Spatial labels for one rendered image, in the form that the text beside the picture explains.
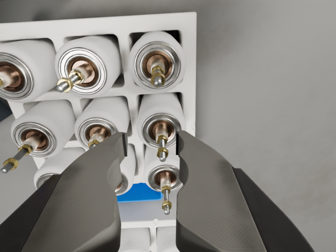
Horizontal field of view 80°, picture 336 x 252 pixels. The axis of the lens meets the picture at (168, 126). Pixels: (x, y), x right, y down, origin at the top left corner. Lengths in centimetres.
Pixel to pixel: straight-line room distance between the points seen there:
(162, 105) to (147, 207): 41
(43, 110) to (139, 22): 24
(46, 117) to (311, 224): 116
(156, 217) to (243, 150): 38
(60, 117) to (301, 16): 64
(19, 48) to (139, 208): 53
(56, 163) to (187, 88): 32
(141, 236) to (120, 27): 56
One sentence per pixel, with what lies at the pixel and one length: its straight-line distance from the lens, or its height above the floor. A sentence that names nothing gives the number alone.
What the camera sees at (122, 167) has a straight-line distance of 44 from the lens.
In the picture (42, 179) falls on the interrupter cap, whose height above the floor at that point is 25.
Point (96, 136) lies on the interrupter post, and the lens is 38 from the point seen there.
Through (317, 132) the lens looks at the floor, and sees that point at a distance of 87.
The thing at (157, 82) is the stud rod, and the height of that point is 35.
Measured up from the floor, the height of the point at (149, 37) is 25.
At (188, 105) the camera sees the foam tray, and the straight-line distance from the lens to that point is 44.
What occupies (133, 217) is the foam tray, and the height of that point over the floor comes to 16.
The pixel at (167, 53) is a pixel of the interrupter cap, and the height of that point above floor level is 25.
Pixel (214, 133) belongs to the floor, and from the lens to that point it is 70.
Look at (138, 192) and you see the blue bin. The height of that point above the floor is 9.
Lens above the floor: 59
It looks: 62 degrees down
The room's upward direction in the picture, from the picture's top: 174 degrees clockwise
